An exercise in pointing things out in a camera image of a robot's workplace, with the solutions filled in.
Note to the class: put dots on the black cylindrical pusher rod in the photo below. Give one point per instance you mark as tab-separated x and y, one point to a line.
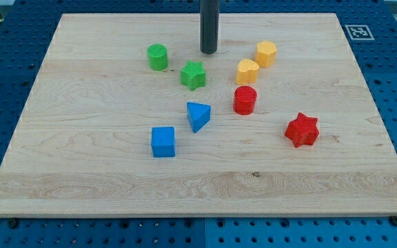
209	22

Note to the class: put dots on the green cylinder block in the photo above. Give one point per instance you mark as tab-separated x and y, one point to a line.
157	57

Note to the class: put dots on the green star block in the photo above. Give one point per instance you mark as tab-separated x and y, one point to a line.
193	75

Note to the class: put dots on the yellow hexagon block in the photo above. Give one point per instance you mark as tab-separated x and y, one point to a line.
265	53

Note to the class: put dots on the yellow heart block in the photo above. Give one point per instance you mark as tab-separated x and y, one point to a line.
247	72

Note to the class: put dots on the red cylinder block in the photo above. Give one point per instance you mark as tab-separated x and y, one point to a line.
244	100

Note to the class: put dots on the blue triangle block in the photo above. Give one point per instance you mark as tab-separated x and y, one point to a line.
198	115

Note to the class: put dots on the light wooden board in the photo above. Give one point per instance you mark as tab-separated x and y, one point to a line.
82	146

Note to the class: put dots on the blue cube block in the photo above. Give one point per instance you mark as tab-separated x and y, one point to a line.
163	142

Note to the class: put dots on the white fiducial marker tag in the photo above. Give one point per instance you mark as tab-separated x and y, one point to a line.
359	32

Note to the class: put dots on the red star block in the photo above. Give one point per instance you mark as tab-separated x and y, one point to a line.
302	130

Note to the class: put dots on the black bolt front right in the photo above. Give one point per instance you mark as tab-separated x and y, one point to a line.
393	220

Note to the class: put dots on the black bolt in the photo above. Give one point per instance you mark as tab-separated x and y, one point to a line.
13	223
393	220

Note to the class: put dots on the black bolt front left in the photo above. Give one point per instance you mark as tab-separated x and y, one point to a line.
13	223

